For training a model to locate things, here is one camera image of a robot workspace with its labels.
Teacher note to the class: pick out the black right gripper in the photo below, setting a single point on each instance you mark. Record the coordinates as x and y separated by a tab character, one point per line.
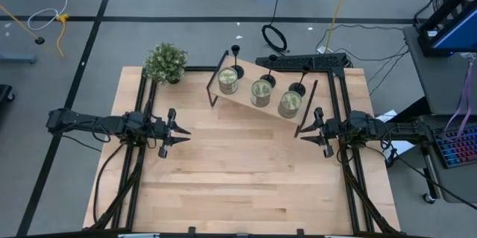
331	130

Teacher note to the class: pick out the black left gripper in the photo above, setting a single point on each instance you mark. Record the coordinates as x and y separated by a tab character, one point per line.
164	130

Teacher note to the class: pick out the scented candle metal tin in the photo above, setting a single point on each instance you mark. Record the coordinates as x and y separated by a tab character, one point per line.
289	103
261	92
228	79

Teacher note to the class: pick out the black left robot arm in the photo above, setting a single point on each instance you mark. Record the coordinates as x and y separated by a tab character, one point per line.
89	124

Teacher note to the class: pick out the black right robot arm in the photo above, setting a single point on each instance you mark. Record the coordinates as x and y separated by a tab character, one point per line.
398	130

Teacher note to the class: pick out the green potted plant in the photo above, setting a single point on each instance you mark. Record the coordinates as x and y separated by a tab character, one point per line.
165	62

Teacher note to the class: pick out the black perforated metal plate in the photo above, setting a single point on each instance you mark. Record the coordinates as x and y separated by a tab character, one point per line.
324	60

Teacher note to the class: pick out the wooden shelf riser black legs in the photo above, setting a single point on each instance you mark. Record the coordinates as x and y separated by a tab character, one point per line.
242	94

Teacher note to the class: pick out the white paper sheet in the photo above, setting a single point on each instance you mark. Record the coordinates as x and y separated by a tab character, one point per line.
389	115

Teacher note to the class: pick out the white power adapter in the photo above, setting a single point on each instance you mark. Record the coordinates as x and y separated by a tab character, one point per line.
321	49

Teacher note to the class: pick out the black caster wheel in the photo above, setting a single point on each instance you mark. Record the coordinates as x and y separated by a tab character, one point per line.
428	197

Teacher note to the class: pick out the grey desk top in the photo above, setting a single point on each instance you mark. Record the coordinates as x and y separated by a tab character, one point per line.
436	77

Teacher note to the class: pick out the backlit rainbow keyboard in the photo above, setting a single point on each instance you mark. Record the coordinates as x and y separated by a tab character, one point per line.
456	148

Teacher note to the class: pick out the orange rod with black foot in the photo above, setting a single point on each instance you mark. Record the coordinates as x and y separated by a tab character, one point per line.
39	40

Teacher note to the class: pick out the black monitor blue screen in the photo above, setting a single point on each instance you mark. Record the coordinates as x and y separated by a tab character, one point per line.
456	33

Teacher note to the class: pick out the black object on floor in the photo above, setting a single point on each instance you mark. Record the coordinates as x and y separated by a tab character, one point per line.
4	94

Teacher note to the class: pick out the grey floor bar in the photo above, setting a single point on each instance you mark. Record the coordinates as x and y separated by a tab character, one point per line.
16	58

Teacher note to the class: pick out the small black table bracket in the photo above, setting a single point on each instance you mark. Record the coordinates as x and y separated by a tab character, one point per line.
192	230
300	231

